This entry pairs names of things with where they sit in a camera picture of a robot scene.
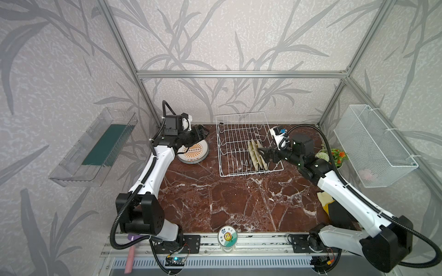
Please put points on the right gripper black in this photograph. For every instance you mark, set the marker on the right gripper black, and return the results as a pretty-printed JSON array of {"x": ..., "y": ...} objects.
[{"x": 267, "y": 154}]

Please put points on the white mesh wall basket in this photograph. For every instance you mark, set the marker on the white mesh wall basket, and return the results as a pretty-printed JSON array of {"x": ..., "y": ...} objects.
[{"x": 375, "y": 152}]

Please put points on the tan woven plate right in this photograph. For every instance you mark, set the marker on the tan woven plate right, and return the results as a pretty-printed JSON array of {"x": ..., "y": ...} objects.
[{"x": 265, "y": 164}]

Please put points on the green woven plate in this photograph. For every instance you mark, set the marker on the green woven plate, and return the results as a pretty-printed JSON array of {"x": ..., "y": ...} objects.
[
  {"x": 257, "y": 154},
  {"x": 253, "y": 156}
]

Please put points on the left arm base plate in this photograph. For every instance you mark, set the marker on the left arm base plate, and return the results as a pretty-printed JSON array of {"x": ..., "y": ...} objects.
[{"x": 183, "y": 245}]

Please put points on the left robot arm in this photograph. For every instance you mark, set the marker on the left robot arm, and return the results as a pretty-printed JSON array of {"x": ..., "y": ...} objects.
[{"x": 139, "y": 213}]

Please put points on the potted artificial flower plant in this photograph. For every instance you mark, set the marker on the potted artificial flower plant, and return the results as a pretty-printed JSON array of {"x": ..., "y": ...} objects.
[{"x": 337, "y": 155}]

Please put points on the left circuit board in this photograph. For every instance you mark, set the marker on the left circuit board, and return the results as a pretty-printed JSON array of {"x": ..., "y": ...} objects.
[{"x": 175, "y": 261}]

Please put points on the white wire dish rack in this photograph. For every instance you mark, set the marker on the white wire dish rack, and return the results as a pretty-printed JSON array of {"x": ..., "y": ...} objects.
[{"x": 233, "y": 131}]

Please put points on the aluminium front rail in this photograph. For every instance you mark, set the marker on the aluminium front rail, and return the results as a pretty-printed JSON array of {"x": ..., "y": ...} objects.
[{"x": 248, "y": 243}]

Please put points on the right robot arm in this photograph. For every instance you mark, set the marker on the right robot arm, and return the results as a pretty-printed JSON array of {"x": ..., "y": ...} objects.
[{"x": 384, "y": 241}]

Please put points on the purple pink brush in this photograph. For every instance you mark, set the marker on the purple pink brush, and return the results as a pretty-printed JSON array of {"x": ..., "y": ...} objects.
[{"x": 130, "y": 258}]

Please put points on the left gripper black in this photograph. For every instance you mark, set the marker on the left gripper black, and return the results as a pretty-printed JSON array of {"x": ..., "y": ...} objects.
[{"x": 201, "y": 135}]

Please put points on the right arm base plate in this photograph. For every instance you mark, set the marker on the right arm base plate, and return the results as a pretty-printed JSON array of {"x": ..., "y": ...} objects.
[{"x": 306, "y": 243}]

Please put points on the clear plastic wall shelf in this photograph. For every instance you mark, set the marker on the clear plastic wall shelf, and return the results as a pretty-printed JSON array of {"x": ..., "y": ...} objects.
[{"x": 70, "y": 172}]

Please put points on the green sponge mat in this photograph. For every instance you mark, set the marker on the green sponge mat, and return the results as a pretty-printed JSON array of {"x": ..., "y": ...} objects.
[{"x": 106, "y": 150}]

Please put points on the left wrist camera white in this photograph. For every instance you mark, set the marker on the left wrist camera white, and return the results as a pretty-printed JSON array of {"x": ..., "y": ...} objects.
[{"x": 186, "y": 120}]

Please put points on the yellow black rubber glove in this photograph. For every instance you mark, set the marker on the yellow black rubber glove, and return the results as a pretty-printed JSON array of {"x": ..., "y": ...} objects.
[{"x": 338, "y": 215}]

